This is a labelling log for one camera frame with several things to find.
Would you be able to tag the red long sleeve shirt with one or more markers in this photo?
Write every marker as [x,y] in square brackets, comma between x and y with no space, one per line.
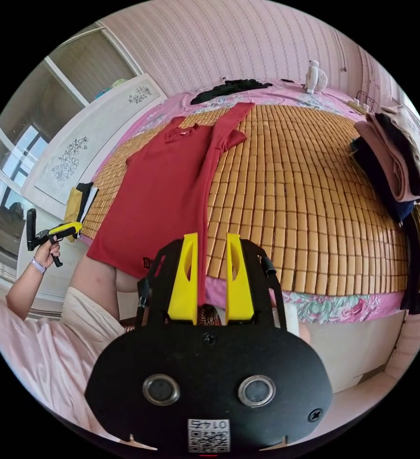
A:
[159,201]

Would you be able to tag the person's left hand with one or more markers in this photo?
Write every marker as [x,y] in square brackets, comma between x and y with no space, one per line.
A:
[46,254]

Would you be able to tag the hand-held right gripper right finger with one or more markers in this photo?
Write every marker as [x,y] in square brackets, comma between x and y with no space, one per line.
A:
[239,287]

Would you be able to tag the person's left forearm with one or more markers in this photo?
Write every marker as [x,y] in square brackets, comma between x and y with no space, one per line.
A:
[25,287]

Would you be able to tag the window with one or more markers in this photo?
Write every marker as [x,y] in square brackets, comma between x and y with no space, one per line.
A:
[14,165]

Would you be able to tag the white cupboard with flower print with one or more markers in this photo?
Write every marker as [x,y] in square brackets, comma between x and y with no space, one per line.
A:
[88,143]

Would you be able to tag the black garment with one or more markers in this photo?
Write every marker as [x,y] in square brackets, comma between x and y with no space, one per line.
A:
[227,89]

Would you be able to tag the bed with woven mat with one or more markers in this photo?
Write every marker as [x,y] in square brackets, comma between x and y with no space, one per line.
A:
[295,186]

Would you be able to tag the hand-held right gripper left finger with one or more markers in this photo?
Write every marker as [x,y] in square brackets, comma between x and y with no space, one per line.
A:
[187,283]

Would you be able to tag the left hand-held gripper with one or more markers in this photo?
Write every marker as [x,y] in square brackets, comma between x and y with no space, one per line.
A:
[56,252]

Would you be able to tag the white fan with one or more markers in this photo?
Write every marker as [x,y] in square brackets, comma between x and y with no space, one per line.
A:
[316,80]

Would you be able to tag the pile of clothes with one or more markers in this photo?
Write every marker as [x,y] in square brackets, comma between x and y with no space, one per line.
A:
[396,157]
[80,204]

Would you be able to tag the person's body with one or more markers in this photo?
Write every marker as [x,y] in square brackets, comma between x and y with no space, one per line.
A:
[52,344]

